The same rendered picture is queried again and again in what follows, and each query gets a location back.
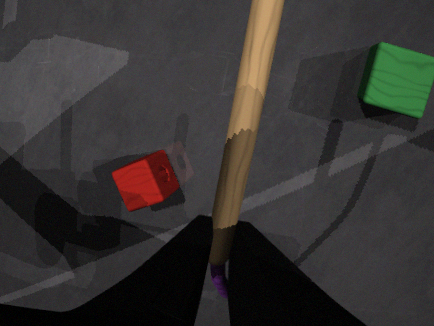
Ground green block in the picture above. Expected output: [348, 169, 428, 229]
[357, 42, 434, 119]

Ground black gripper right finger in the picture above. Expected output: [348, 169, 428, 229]
[228, 220, 367, 326]

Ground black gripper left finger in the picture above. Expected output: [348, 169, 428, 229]
[0, 215, 213, 326]

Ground wooden stick with purple cord end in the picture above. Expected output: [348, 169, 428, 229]
[208, 0, 285, 299]

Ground red cube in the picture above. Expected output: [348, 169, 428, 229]
[112, 150, 180, 212]

